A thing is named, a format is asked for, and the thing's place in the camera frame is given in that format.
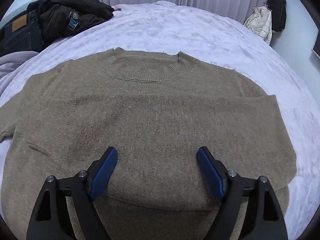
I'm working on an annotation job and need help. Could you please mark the black coat hanging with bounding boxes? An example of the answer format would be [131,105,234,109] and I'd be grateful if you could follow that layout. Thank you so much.
[267,0,287,32]

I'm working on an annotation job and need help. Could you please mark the dark blue jeans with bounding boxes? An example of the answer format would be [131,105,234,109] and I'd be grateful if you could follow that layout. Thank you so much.
[1,10,44,56]

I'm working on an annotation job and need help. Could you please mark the lilac grey folded blanket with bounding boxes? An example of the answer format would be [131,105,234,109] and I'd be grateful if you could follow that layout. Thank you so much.
[1,51,38,94]

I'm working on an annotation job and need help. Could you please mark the white fluffy bed blanket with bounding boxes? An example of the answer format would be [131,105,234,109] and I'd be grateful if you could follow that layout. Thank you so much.
[1,1,319,239]

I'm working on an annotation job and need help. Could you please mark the beige knit sweater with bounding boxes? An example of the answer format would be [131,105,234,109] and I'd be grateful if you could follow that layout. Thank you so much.
[1,48,296,239]

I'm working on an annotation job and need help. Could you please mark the black jacket with badge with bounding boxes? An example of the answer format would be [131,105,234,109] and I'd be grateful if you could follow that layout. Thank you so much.
[27,0,115,45]

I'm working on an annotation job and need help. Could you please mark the cream puffer jacket hanging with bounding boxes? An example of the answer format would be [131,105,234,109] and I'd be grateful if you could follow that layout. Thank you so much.
[244,5,272,45]

